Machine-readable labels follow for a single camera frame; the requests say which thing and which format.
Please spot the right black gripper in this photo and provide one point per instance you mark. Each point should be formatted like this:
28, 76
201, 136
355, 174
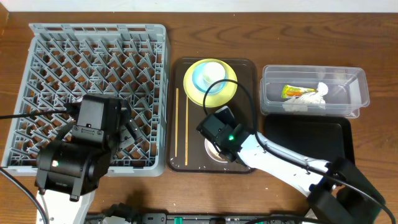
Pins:
224, 112

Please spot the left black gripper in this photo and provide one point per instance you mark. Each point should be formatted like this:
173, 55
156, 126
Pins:
131, 130

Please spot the white bowl with rice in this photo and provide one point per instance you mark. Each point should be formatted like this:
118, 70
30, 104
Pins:
213, 153

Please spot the green orange snack wrapper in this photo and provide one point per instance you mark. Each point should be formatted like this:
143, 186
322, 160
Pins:
289, 91

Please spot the white napkin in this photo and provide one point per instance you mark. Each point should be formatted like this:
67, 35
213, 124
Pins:
308, 99

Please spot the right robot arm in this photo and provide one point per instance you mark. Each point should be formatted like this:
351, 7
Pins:
336, 192

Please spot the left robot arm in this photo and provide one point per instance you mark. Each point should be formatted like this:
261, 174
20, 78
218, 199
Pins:
69, 168

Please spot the yellow-green plate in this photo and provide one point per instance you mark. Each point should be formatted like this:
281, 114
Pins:
219, 94

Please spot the dark brown serving tray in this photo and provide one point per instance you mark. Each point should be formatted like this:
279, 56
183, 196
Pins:
197, 159

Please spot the right wooden chopstick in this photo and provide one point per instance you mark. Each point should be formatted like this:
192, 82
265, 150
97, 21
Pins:
186, 130

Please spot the wooden chopstick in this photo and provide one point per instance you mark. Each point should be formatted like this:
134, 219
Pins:
176, 120
186, 130

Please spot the white cup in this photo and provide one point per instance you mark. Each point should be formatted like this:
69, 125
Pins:
213, 72

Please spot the left wooden chopstick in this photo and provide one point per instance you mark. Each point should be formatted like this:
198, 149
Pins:
176, 120

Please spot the grey plastic dish rack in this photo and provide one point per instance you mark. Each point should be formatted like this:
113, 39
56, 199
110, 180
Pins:
67, 61

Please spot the black plastic tray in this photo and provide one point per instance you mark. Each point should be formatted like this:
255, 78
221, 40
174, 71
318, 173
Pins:
319, 137

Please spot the clear plastic bin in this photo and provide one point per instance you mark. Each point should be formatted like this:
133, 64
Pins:
347, 90

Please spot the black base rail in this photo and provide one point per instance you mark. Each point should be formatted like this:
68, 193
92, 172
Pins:
161, 218

